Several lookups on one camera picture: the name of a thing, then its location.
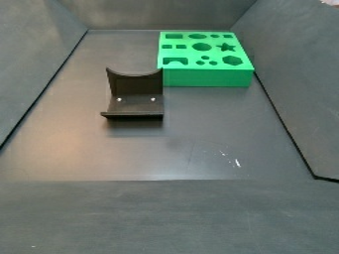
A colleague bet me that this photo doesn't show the black curved holder stand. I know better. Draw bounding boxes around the black curved holder stand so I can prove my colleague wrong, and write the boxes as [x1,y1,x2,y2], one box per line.
[100,68,165,119]

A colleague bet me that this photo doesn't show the green shape sorter block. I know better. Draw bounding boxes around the green shape sorter block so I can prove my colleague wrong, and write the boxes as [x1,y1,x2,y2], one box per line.
[158,31,255,87]

